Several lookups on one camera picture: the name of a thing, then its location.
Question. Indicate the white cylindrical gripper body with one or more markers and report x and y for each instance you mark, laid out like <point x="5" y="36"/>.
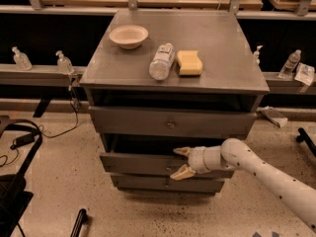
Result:
<point x="196" y="159"/>

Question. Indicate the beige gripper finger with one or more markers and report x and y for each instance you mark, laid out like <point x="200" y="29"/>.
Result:
<point x="184" y="151"/>
<point x="184" y="172"/>

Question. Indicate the grey drawer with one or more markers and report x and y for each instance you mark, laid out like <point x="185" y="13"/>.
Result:
<point x="168" y="122"/>
<point x="162" y="183"/>
<point x="149" y="155"/>

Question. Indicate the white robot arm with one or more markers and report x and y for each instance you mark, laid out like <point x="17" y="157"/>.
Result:
<point x="234" y="154"/>

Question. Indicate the grey bottom drawer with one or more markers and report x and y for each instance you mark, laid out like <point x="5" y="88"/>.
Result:
<point x="162" y="183"/>

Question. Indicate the grey drawer cabinet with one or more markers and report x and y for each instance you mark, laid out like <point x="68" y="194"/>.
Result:
<point x="230" y="80"/>

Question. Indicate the grey top drawer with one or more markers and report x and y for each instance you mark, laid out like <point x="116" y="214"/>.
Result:
<point x="168" y="122"/>

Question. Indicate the grey folded cloth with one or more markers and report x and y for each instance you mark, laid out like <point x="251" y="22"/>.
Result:
<point x="274" y="116"/>

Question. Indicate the yellow sponge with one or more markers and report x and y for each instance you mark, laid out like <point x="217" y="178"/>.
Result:
<point x="189" y="62"/>

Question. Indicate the clear plastic water bottle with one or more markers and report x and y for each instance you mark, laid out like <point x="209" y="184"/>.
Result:
<point x="160" y="66"/>

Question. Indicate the black caster leg right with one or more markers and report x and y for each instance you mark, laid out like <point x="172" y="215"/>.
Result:
<point x="304" y="137"/>

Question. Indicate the black cylindrical leg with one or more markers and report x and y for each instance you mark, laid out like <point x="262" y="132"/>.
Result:
<point x="82" y="217"/>

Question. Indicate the small white spray bottle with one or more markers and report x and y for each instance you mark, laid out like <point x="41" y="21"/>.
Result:
<point x="256" y="54"/>

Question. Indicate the white paper bowl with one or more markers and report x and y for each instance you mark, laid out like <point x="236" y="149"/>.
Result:
<point x="129" y="36"/>

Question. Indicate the white plastic packet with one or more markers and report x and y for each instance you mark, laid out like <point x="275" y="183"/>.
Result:
<point x="305" y="74"/>

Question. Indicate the clear sanitizer pump bottle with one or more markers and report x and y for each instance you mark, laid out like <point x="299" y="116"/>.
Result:
<point x="21" y="59"/>

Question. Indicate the black chair frame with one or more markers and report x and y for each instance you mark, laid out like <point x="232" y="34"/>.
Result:
<point x="13" y="197"/>

